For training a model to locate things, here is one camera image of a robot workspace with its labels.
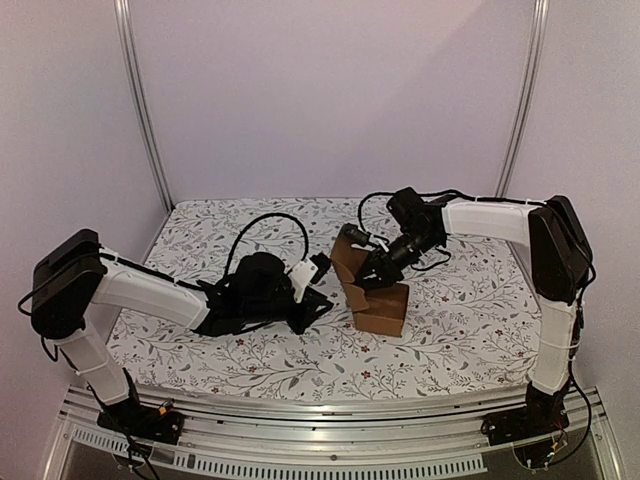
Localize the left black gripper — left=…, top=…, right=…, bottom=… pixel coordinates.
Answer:
left=243, top=279, right=334, bottom=336

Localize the brown cardboard box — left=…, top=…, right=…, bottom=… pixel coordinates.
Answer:
left=330, top=223, right=410, bottom=337

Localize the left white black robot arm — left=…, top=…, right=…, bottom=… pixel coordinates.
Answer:
left=17, top=229, right=333, bottom=434

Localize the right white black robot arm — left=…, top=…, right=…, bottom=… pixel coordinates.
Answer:
left=355, top=187, right=596, bottom=436

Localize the floral patterned table mat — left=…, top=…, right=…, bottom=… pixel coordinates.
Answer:
left=107, top=198, right=541, bottom=402

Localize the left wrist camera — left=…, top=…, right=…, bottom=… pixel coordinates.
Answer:
left=287, top=253, right=331, bottom=304

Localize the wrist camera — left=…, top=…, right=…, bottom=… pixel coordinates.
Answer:
left=340, top=223, right=390, bottom=255
left=287, top=253, right=331, bottom=304

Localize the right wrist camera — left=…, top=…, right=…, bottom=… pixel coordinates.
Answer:
left=340, top=223, right=390, bottom=255

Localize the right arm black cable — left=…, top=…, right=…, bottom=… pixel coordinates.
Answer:
left=356, top=188, right=481, bottom=236

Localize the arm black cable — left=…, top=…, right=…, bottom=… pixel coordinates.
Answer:
left=356, top=188, right=481, bottom=236
left=222, top=212, right=310, bottom=286

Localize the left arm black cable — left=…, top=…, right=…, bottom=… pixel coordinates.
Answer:
left=222, top=212, right=310, bottom=286

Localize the front aluminium rail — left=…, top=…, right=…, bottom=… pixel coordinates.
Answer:
left=43, top=387, right=627, bottom=479

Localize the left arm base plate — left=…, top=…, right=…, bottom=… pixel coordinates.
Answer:
left=97, top=399, right=185, bottom=445

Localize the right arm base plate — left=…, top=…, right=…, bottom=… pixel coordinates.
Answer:
left=480, top=406, right=569, bottom=446

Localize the right aluminium frame post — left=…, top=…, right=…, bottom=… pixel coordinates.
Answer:
left=495, top=0, right=550, bottom=197

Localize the aluminium frame post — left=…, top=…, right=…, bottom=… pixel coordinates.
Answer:
left=495, top=0, right=550, bottom=197
left=114, top=0, right=175, bottom=213

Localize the left aluminium frame post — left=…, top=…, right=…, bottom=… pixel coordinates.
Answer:
left=114, top=0, right=175, bottom=213

